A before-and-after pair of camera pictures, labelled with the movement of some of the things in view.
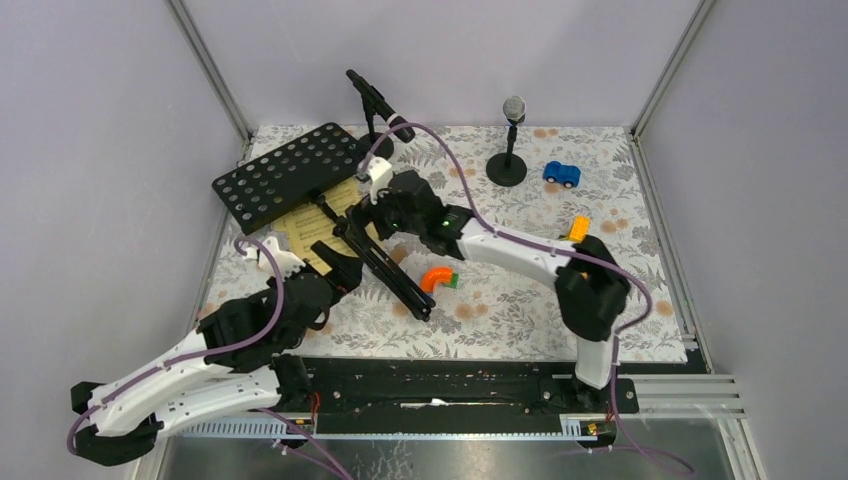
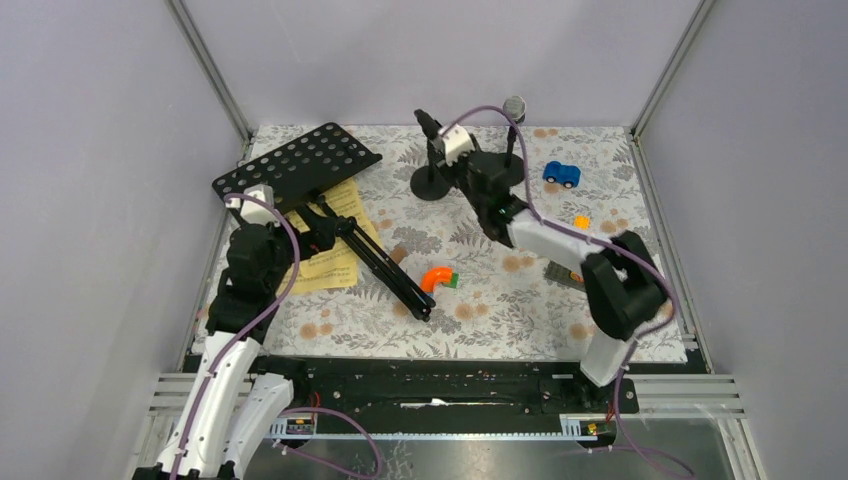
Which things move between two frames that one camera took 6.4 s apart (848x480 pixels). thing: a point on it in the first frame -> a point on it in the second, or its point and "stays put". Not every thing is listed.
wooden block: (398, 253) stays put
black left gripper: (346, 276) -> (321, 235)
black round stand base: (367, 141) -> (428, 183)
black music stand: (260, 190) stays put
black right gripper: (374, 212) -> (462, 160)
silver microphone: (514, 107) stays put
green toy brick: (455, 280) stays put
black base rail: (365, 395) stays put
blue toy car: (568, 175) stays put
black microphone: (407, 134) -> (430, 125)
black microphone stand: (507, 168) stays put
